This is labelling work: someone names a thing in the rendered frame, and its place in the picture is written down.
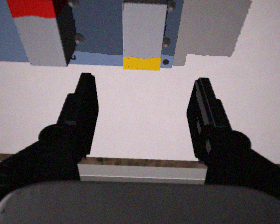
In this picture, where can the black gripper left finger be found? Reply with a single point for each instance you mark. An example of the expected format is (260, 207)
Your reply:
(60, 146)

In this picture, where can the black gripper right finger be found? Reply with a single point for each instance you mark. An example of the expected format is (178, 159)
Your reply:
(227, 153)

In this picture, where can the grey block with yellow end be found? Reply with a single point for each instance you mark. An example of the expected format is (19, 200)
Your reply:
(143, 32)

